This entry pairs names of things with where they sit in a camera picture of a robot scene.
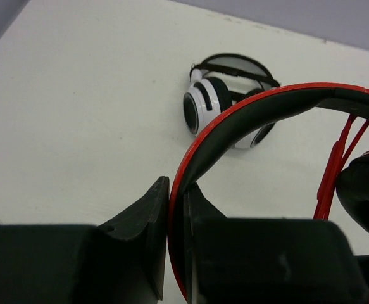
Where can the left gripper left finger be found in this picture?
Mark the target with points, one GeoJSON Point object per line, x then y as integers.
{"type": "Point", "coordinates": [119, 261]}

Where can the red black headphones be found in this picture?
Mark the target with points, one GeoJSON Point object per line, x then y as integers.
{"type": "Point", "coordinates": [343, 195]}

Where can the white black headphones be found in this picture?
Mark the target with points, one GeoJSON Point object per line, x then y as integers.
{"type": "Point", "coordinates": [208, 95]}

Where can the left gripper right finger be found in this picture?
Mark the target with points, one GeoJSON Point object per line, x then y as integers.
{"type": "Point", "coordinates": [251, 260]}

